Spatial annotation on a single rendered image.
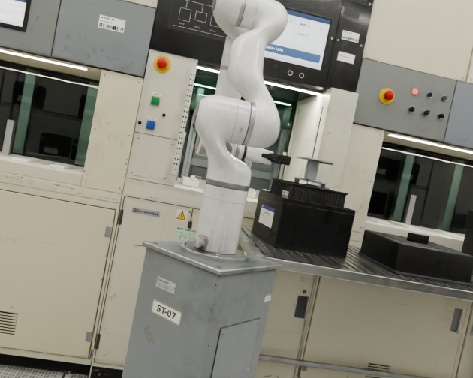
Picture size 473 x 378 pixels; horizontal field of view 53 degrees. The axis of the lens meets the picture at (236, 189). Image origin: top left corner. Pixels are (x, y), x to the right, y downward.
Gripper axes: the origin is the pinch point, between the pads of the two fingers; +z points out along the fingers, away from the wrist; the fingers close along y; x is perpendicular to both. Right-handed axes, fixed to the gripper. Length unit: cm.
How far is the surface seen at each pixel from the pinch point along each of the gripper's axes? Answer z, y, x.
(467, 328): 112, -15, -58
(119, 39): -63, -38, 35
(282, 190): 1.8, 1.4, -10.6
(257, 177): 31, -115, -9
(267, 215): -1.7, 1.0, -20.6
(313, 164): 11.6, 1.5, 0.6
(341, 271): 12.8, 33.8, -30.5
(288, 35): 3, -29, 52
